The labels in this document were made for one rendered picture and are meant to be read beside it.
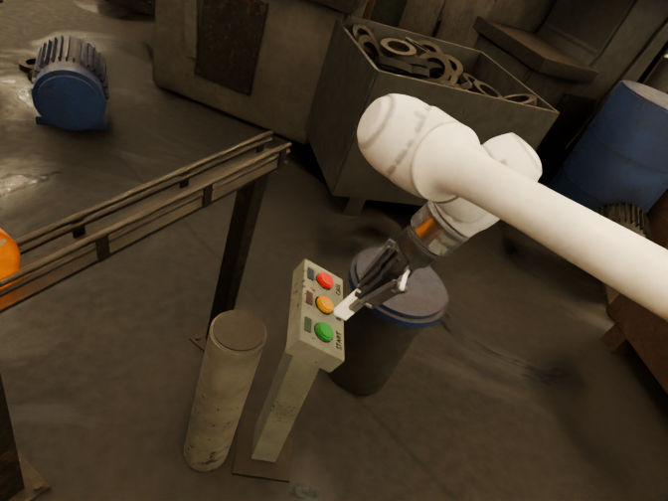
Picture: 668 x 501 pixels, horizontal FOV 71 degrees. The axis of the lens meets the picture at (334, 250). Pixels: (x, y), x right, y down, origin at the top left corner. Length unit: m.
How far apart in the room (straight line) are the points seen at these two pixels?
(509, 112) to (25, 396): 2.18
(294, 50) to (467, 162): 2.21
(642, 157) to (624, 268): 2.65
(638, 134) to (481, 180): 2.63
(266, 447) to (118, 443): 0.39
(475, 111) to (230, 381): 1.72
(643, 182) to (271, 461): 2.58
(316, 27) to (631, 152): 1.87
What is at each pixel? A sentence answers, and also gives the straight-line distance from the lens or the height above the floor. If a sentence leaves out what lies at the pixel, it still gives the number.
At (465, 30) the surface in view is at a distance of 3.92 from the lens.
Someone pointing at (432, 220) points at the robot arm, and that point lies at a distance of 0.76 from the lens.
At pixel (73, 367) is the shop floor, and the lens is 1.60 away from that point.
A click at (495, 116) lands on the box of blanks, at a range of 2.43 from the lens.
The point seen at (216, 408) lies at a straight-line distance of 1.16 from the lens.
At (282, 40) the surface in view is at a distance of 2.74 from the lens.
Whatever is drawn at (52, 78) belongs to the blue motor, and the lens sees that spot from 2.41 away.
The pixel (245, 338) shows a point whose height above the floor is 0.52.
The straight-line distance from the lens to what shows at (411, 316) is 1.36.
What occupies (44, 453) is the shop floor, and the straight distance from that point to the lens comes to 1.47.
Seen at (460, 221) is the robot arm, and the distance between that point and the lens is 0.75.
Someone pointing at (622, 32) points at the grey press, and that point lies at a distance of 3.70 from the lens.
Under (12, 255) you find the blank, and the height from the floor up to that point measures 0.71.
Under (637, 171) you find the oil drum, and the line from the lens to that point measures 3.21.
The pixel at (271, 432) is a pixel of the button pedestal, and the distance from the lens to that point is 1.32.
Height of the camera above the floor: 1.30
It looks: 37 degrees down
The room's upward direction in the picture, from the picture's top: 22 degrees clockwise
